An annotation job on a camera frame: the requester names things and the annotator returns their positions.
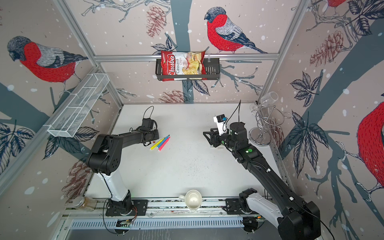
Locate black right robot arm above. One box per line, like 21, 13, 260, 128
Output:
203, 122, 321, 240

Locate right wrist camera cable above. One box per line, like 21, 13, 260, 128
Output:
225, 100, 242, 124

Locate clear wine glass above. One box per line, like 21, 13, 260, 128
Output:
250, 92, 279, 112

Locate blue highlighter pen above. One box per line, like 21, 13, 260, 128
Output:
157, 135, 170, 149

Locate chrome glass holder stand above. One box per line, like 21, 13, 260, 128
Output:
249, 105, 292, 146

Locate black wire wall basket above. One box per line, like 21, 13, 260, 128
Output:
155, 55, 221, 82

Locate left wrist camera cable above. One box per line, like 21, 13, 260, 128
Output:
142, 105, 155, 120

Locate red cassava chips bag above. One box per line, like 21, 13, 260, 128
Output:
161, 51, 207, 77

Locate white ceramic cup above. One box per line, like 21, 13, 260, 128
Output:
179, 190, 203, 211

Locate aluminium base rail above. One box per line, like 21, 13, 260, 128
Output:
56, 196, 282, 239

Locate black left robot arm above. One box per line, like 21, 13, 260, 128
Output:
86, 118, 160, 213

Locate pink highlighter pen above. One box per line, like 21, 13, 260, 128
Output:
159, 137, 170, 151

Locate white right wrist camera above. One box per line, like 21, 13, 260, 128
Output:
214, 114, 228, 136

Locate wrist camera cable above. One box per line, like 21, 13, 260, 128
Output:
225, 100, 242, 124
142, 105, 155, 120

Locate white mesh wall shelf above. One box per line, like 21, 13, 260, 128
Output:
48, 73, 110, 138

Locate glass jar near rail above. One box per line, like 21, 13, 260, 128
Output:
72, 196, 97, 212

